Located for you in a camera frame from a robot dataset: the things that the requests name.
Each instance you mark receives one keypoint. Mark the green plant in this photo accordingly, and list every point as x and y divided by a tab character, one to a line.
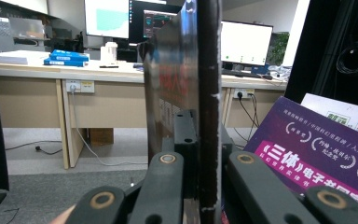
279	46

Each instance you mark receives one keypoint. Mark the white wall socket black plug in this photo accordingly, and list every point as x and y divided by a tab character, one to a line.
244	93

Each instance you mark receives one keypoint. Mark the beige office desk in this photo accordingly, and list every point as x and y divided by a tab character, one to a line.
115	102

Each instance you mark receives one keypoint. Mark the black and red magazine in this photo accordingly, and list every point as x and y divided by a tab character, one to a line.
209	93

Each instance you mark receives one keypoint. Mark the large dark screen monitor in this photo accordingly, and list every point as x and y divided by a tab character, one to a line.
155	25

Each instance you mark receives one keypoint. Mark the flat white box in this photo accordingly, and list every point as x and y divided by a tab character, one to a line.
18	57

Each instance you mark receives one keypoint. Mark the brown cardboard box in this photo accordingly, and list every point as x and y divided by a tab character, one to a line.
101	137

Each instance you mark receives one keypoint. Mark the black pen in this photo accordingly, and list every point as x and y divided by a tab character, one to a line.
108	66

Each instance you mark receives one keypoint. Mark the black keyboard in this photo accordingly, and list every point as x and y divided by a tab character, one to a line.
245	74

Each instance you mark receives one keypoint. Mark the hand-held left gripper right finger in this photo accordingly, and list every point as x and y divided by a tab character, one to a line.
227	146

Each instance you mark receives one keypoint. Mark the purple cover magazine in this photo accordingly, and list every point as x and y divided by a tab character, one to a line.
307	140

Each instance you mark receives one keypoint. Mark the monitor with teal graph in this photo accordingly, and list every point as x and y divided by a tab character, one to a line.
107	18

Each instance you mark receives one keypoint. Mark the grey machine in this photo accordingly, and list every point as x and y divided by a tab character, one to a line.
15	34

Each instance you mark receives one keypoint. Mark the stack of blue boxes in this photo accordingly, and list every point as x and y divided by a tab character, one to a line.
66	58

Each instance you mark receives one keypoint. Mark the monitor with white screen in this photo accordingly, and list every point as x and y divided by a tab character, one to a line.
245	42

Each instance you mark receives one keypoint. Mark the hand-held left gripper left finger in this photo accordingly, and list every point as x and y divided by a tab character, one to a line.
186	133

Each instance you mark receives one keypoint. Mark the white plastic jar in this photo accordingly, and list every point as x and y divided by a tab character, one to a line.
109	53

